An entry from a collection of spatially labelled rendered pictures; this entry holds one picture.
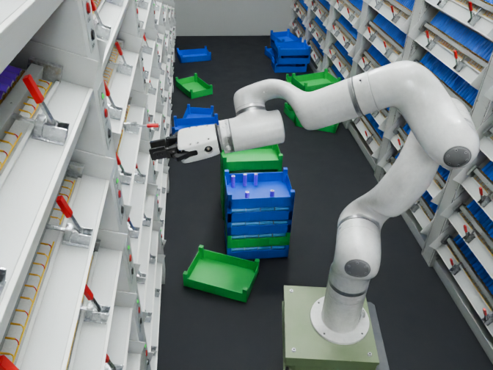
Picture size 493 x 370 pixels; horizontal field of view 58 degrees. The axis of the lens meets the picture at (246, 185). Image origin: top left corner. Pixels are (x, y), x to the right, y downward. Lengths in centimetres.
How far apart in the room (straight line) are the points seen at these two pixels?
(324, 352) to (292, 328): 12
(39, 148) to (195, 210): 193
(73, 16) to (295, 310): 114
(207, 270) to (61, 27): 157
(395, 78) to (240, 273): 138
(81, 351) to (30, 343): 22
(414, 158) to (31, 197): 86
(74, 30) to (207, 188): 199
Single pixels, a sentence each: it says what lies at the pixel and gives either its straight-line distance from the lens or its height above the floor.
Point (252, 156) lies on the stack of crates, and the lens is 237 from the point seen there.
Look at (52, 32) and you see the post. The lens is 79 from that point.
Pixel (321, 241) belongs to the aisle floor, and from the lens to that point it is 237.
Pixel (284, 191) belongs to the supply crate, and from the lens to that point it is 213.
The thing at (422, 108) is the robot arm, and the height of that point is 117.
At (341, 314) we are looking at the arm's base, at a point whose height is 47.
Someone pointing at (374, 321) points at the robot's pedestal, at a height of 28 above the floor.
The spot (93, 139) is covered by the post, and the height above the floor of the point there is 116.
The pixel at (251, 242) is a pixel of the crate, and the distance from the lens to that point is 215.
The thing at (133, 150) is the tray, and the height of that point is 89.
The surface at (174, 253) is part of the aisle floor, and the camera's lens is 227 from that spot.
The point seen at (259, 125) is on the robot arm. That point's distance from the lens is 109.
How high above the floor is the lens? 158
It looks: 36 degrees down
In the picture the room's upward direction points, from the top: 2 degrees clockwise
